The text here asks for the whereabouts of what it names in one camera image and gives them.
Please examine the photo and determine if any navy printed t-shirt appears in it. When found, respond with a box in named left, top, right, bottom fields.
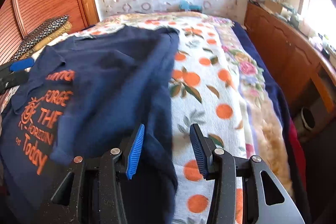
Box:
left=1, top=26, right=179, bottom=223

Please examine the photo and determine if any patterned navy pillow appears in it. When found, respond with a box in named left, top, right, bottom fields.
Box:
left=10, top=15, right=70, bottom=61

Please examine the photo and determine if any yellow folded blanket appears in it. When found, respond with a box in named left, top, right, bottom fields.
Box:
left=16, top=21, right=72, bottom=60

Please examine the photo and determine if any orange-print bed sheet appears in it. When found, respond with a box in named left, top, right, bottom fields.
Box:
left=0, top=20, right=247, bottom=224

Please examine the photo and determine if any floral fleece blanket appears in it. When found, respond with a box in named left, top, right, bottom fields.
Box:
left=101, top=11, right=293, bottom=196

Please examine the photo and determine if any wooden slatted wardrobe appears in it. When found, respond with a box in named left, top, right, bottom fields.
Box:
left=0, top=0, right=100, bottom=64

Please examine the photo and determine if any small waste bin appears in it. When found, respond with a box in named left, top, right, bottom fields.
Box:
left=294, top=107, right=315, bottom=134

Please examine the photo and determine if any wooden side cabinet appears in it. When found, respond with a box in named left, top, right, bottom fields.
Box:
left=244, top=2, right=335, bottom=134

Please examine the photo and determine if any blue toy on bed end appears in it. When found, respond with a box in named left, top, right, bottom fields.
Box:
left=178, top=1, right=203, bottom=13

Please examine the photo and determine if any cardboard box on cabinet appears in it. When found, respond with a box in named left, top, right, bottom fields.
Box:
left=264, top=0, right=282, bottom=14

